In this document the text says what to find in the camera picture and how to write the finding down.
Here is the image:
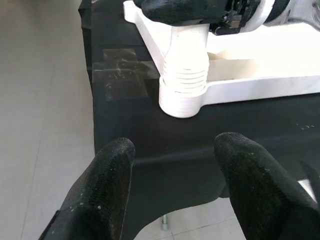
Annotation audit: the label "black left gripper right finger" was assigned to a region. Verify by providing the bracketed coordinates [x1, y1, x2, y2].
[214, 131, 320, 240]

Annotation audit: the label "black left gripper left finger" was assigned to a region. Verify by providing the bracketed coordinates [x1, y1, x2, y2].
[37, 136, 136, 240]

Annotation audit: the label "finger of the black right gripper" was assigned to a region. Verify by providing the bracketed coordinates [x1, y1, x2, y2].
[133, 0, 226, 27]

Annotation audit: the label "white plastic table leg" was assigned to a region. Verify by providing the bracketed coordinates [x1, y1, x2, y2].
[159, 23, 210, 97]

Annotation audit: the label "silver metal support leg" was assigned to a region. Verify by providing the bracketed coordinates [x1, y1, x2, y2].
[161, 214, 171, 231]

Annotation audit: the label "white plastic table top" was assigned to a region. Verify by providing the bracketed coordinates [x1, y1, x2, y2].
[122, 0, 320, 119]

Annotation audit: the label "black floor mat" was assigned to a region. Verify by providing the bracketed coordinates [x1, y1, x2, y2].
[77, 0, 320, 240]

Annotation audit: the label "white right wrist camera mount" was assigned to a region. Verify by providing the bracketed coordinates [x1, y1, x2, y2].
[246, 0, 276, 33]

